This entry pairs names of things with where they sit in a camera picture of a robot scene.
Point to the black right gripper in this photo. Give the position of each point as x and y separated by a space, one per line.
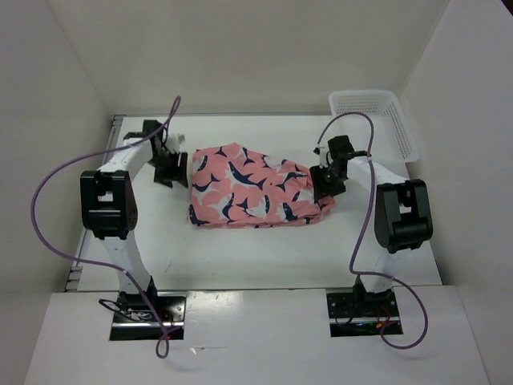
321 187

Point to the white perforated plastic basket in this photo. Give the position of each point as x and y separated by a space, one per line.
393 140

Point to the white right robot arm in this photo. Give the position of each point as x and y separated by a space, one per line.
398 212

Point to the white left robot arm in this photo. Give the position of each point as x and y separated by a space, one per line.
109 209

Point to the pink shark print shorts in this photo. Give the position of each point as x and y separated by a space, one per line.
233 187

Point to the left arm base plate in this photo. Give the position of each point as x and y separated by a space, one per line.
131 324

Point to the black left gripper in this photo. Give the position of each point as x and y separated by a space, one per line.
177 174

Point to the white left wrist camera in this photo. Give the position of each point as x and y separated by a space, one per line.
174 141

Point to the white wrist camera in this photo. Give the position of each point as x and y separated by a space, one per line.
174 141
321 151

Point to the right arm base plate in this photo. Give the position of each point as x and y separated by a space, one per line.
348 319

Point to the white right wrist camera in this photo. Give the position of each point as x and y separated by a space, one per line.
321 151

